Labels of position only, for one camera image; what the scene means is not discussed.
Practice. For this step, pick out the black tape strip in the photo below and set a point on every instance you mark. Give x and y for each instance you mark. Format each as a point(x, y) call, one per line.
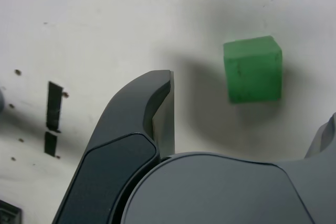
point(53, 106)

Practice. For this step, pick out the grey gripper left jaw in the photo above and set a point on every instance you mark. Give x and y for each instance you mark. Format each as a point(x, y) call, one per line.
point(118, 134)

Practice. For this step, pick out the green cube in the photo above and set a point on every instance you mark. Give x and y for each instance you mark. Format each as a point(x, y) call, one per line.
point(253, 72)

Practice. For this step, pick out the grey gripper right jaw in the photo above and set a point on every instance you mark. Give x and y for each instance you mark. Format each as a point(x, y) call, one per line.
point(223, 192)

